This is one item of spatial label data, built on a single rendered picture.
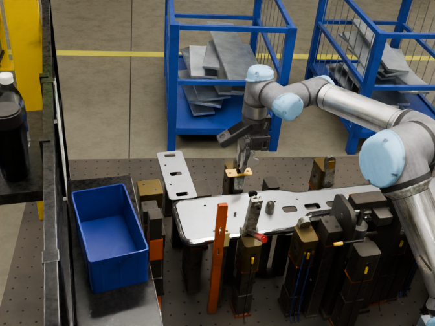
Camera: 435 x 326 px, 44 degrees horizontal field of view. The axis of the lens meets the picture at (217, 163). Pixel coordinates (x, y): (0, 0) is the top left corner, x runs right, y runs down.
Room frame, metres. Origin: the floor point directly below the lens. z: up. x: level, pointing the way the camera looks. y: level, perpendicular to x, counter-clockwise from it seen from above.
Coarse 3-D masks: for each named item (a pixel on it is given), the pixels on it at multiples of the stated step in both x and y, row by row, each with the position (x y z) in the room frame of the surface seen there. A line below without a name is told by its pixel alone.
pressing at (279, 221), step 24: (264, 192) 1.53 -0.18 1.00; (288, 192) 1.54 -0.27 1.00; (312, 192) 1.56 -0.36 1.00; (336, 192) 1.57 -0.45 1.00; (360, 192) 1.58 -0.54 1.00; (432, 192) 1.62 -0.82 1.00; (192, 216) 1.37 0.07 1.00; (240, 216) 1.39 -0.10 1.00; (264, 216) 1.40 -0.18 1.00; (288, 216) 1.41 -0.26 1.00; (312, 216) 1.43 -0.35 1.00; (192, 240) 1.25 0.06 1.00
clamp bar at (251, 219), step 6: (252, 192) 1.26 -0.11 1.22; (252, 198) 1.23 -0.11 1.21; (258, 198) 1.24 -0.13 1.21; (252, 204) 1.22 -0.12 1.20; (258, 204) 1.22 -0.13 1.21; (252, 210) 1.23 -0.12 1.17; (258, 210) 1.23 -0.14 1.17; (246, 216) 1.24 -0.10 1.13; (252, 216) 1.23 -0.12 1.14; (258, 216) 1.24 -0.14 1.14; (246, 222) 1.24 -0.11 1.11; (252, 222) 1.24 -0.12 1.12; (246, 228) 1.24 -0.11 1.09; (252, 228) 1.25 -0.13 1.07; (246, 234) 1.24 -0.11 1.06
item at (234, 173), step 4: (248, 168) 1.42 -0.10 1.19; (228, 172) 1.39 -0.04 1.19; (232, 172) 1.39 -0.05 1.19; (236, 172) 1.39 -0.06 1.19; (240, 172) 1.39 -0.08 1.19; (244, 172) 1.39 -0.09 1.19; (248, 172) 1.40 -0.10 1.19; (228, 176) 1.37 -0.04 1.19; (232, 176) 1.37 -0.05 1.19; (236, 176) 1.37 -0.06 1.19; (240, 176) 1.37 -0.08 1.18
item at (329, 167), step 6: (330, 156) 1.65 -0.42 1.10; (324, 162) 1.65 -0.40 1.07; (330, 162) 1.63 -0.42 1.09; (324, 168) 1.64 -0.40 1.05; (330, 168) 1.63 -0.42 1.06; (324, 174) 1.63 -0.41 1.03; (330, 174) 1.63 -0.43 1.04; (324, 180) 1.62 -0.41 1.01; (330, 180) 1.63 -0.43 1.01; (324, 186) 1.61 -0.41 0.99; (330, 186) 1.62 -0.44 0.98
